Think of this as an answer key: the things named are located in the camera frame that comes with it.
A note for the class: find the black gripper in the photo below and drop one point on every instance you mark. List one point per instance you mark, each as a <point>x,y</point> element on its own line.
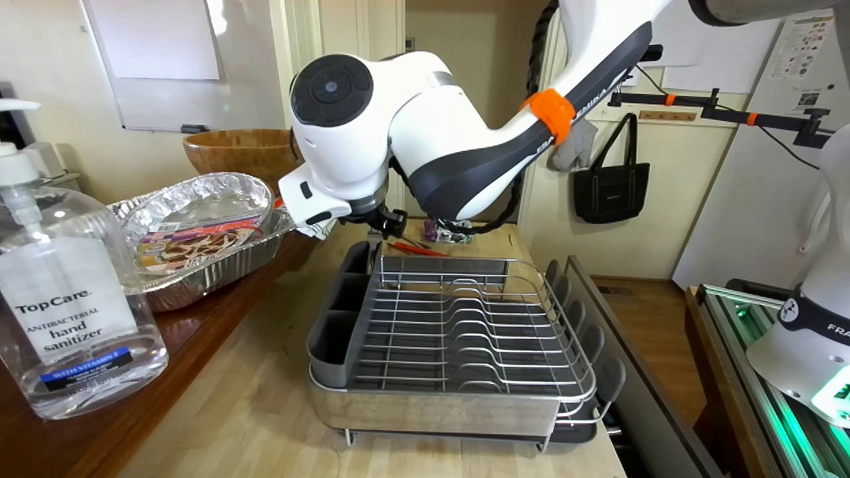
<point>372,211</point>

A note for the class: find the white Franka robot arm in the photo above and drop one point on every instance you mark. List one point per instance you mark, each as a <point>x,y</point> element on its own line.
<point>425,114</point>

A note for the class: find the seaweed snack packet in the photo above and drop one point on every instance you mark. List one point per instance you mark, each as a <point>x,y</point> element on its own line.
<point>435,235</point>

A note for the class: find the wooden bowl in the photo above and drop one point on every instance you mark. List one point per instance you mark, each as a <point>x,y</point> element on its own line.
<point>228,148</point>

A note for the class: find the aluminium foil tray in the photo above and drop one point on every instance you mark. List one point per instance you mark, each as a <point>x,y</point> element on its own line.
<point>203,202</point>

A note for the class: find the gray oven mitt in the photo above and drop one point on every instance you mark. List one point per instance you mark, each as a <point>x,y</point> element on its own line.
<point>573,154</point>

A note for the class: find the dark wooden counter ledge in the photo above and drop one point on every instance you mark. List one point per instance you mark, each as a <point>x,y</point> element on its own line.
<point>203,326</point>

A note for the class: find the black tote bag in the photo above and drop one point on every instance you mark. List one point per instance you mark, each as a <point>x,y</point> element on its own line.
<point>612,188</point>

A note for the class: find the clear hand sanitizer bottle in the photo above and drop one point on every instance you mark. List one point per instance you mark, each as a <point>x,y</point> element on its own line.
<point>81,265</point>

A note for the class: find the black device behind bottle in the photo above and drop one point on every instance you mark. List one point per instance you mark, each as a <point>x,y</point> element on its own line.
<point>16,121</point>

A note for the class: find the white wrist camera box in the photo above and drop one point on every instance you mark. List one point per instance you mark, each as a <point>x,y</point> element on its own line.
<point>309,199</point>

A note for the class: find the black stereo camera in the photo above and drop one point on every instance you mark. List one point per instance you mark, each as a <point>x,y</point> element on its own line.
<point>653,53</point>

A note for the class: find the black camera mounting bar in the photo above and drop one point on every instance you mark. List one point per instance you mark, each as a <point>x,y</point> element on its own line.
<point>706,109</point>

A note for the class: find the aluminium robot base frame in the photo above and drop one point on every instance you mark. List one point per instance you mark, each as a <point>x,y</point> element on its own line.
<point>753,373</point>

